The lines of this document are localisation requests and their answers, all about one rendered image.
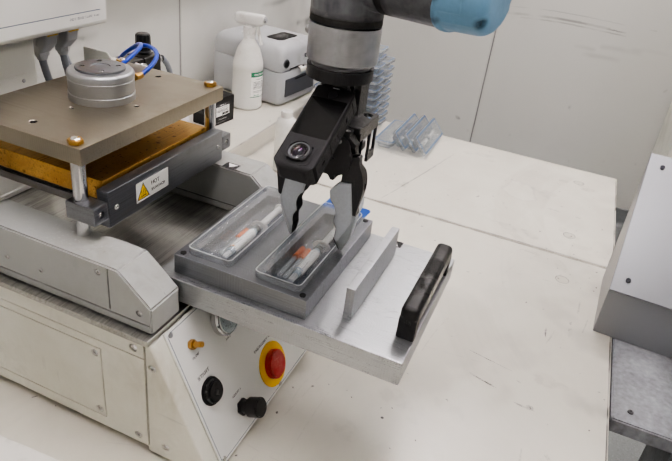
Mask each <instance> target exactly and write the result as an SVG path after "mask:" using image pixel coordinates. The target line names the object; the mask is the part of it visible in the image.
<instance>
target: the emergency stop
mask: <svg viewBox="0 0 672 461"><path fill-rule="evenodd" d="M285 364H286V363H285V357H284V354H283V352H282V351H281V350H280V349H271V350H270V351H269V352H268V353H267V355H266V358H265V371H266V374H267V375H268V377H269V378H271V379H278V378H280V377H281V376H282V374H283V373H284V370H285Z"/></svg>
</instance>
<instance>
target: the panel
mask: <svg viewBox="0 0 672 461"><path fill-rule="evenodd" d="M163 338H164V340H165V342H166V344H167V347H168V349H169V351H170V353H171V356H172V358H173V360H174V362H175V365H176V367H177V369H178V371H179V374H180V376H181V378H182V381H183V383H184V385H185V387H186V390H187V392H188V394H189V396H190V399H191V401H192V403H193V405H194V408H195V410H196V412H197V415H198V417H199V419H200V421H201V424H202V426H203V428H204V430H205V433H206V435H207V437H208V439H209V442H210V444H211V446H212V449H213V451H214V453H215V455H216V458H217V460H218V461H227V460H228V458H229V457H230V456H231V454H232V453H233V452H234V450H235V449H236V447H237V446H238V445H239V443H240V442H241V441H242V439H243V438H244V436H245V435H246V434H247V432H248V431H249V430H250V428H251V427H252V425H253V424H254V423H255V421H256V420H257V419H258V418H249V417H247V416H246V415H245V416H242V415H241V414H239V413H238V408H237V403H238V402H239V401H240V399H241V398H245V399H248V398H249V397H263V398H264V399H265V401H266V404H267V405H268V403H269V402H270V401H271V399H272V398H273V397H274V395H275V394H276V392H277V391H278V390H279V388H280V387H281V386H282V384H283V383H284V381H285V380H286V379H287V377H288V376H289V375H290V373H291V372H292V370H293V369H294V368H295V366H296V365H297V364H298V362H299V361H300V359H301V358H302V357H303V355H304V354H305V353H306V351H307V350H304V349H302V348H299V347H296V346H294V345H291V344H289V343H286V342H284V341H281V340H278V339H276V338H273V337H271V336H268V335H265V334H263V333H260V332H258V331H255V330H252V329H250V328H247V327H245V326H242V325H240V324H238V325H237V327H236V329H235V331H233V332H232V333H231V334H230V335H228V336H219V335H217V334H216V333H215V332H214V330H213V328H212V325H211V313H208V312H206V311H203V310H201V309H198V308H196V307H192V308H191V309H190V310H189V311H188V312H187V313H186V314H185V315H183V316H182V317H181V318H180V319H179V320H178V321H177V322H176V323H175V324H174V325H173V326H171V327H170V328H169V329H168V330H167V331H166V332H165V333H164V334H163ZM271 349H280V350H281V351H282V352H283V354H284V357H285V363H286V364H285V370H284V373H283V374H282V376H281V377H280V378H278V379H271V378H269V377H268V375H267V374H266V371H265V358H266V355H267V353H268V352H269V351H270V350H271ZM211 379H219V380H220V381H221V383H222V385H223V395H222V397H221V399H220V401H219V402H217V403H209V402H208V401H207V400H206V397H205V387H206V384H207V383H208V381H209V380H211Z"/></svg>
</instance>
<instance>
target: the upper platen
mask: <svg viewBox="0 0 672 461"><path fill-rule="evenodd" d="M204 132H206V127H204V126H201V125H197V124H193V123H190V122H186V121H183V120H179V121H177V122H175V123H173V124H170V125H168V126H166V127H164V128H162V129H160V130H158V131H156V132H154V133H151V134H149V135H147V136H145V137H143V138H141V139H139V140H137V141H135V142H132V143H130V144H128V145H126V146H124V147H122V148H120V149H118V150H116V151H114V152H111V153H109V154H107V155H105V156H103V157H101V158H99V159H97V160H95V161H92V162H90V163H88V164H86V172H87V182H88V193H89V196H90V197H93V198H95V199H97V189H99V188H101V187H102V186H104V185H106V184H108V183H110V182H112V181H114V180H116V179H118V178H119V177H121V176H123V175H125V174H127V173H129V172H131V171H133V170H134V169H136V168H138V167H140V166H142V165H144V164H146V163H148V162H150V161H151V160H153V159H155V158H157V157H159V156H161V155H163V154H165V153H166V152H168V151H170V150H172V149H174V148H176V147H178V146H180V145H182V144H183V143H185V142H187V141H189V140H191V139H193V138H195V137H197V136H199V135H200V134H202V133H204ZM0 176H2V177H5V178H8V179H11V180H13V181H16V182H19V183H22V184H25V185H28V186H31V187H33V188H36V189H39V190H42V191H45V192H48V193H51V194H53V195H56V196H59V197H62V198H65V199H69V198H71V197H73V191H72V182H71V172H70V163H69V162H66V161H63V160H60V159H57V158H54V157H50V156H47V155H44V154H41V153H38V152H35V151H32V150H29V149H26V148H23V147H20V146H17V145H14V144H11V143H8V142H5V141H2V140H0Z"/></svg>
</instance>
